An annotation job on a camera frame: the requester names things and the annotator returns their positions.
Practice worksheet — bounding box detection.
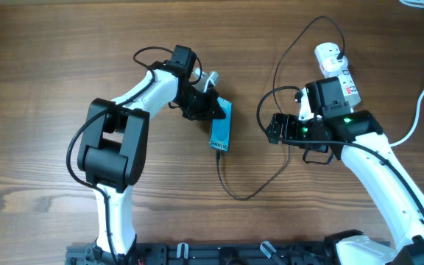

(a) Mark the Galaxy smartphone teal screen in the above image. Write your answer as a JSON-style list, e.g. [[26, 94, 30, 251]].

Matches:
[[209, 97, 233, 152]]

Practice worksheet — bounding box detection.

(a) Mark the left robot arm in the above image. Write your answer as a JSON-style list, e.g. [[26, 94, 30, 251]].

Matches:
[[66, 45, 226, 264]]

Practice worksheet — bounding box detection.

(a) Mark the white USB charger plug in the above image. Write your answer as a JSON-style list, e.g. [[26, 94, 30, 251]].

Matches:
[[319, 55, 348, 74]]

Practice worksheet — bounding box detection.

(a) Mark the black USB charging cable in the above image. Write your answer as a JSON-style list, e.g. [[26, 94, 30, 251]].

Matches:
[[215, 15, 346, 202]]

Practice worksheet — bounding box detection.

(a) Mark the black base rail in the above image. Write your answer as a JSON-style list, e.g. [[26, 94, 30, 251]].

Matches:
[[66, 241, 342, 265]]

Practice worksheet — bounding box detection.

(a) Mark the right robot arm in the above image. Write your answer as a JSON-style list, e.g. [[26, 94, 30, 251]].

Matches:
[[262, 77, 424, 264]]

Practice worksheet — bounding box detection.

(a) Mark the white power strip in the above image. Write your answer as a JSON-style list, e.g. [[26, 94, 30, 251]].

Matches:
[[298, 42, 361, 121]]

